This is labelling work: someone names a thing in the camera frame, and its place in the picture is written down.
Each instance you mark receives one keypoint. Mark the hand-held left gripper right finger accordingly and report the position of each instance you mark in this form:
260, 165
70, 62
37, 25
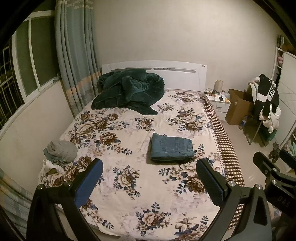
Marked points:
210, 183

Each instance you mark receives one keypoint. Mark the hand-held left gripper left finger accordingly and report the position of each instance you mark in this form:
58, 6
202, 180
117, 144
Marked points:
89, 182

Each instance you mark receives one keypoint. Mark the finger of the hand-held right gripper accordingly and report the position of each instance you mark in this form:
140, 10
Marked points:
288, 157
263, 162

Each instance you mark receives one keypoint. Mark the blue denim pants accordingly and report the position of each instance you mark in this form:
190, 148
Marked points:
172, 146

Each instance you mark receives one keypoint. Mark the teal folded clothes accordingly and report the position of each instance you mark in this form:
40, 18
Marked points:
293, 148

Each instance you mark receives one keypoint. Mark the dark slipper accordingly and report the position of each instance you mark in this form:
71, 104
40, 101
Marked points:
274, 156
275, 147

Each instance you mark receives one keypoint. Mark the green storage box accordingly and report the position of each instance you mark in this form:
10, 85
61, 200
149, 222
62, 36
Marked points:
269, 135

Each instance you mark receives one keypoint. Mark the white puffer jacket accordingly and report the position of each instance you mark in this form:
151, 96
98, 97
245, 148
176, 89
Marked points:
271, 119

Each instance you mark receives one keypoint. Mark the white crumpled cloth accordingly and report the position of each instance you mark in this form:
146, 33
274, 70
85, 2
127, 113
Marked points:
49, 165

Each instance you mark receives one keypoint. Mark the grey crumpled cloth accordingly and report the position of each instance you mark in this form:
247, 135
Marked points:
61, 149

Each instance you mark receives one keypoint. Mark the dark folded jeans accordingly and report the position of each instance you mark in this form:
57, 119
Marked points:
172, 161

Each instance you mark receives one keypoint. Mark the plastic water bottle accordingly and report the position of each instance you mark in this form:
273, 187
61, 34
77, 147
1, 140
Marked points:
243, 122

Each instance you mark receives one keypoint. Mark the floral bed sheet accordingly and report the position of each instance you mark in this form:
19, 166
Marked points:
129, 143

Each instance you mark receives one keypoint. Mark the brown cardboard box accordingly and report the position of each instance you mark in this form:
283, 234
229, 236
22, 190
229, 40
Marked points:
238, 106

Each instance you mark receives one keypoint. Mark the black and white jacket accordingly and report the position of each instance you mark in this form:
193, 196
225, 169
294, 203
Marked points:
266, 92

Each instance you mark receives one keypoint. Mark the white nightstand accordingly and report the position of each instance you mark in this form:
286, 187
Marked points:
219, 109

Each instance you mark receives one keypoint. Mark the white wardrobe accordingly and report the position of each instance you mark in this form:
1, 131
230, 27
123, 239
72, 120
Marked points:
288, 81

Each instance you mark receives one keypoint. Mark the dark phone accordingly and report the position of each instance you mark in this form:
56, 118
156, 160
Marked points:
221, 98

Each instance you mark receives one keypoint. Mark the teal striped curtain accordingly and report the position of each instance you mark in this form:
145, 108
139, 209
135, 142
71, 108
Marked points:
74, 58
13, 197

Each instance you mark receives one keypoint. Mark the beige table lamp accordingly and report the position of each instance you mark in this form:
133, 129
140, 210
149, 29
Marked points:
219, 87

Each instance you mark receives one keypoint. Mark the dark green blanket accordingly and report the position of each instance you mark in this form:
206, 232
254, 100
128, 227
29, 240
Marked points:
124, 92

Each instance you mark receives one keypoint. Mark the pink cloth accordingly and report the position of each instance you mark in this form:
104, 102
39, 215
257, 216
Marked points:
280, 60

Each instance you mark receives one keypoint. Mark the white bed headboard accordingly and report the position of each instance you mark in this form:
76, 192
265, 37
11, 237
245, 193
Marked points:
180, 78

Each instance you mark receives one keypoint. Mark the metal frame chair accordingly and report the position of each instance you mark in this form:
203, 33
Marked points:
254, 136

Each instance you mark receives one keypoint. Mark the window with white frame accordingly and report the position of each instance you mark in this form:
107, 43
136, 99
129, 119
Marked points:
39, 51

